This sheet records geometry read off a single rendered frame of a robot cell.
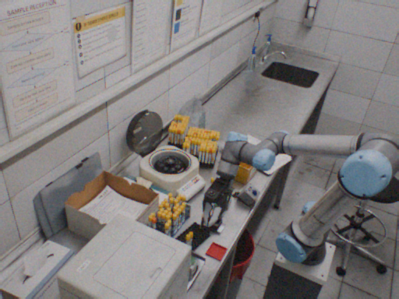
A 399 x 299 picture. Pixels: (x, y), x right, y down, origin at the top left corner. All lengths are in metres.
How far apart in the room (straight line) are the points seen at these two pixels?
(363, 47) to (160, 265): 2.91
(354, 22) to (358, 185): 2.61
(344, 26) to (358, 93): 0.62
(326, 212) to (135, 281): 0.60
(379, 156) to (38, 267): 1.14
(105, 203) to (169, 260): 0.59
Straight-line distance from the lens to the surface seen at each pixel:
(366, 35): 3.61
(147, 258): 1.14
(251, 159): 1.31
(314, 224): 1.28
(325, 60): 3.67
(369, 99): 3.78
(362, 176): 1.09
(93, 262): 1.15
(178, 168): 1.76
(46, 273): 1.46
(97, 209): 1.63
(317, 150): 1.31
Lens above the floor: 2.06
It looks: 35 degrees down
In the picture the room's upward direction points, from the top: 6 degrees clockwise
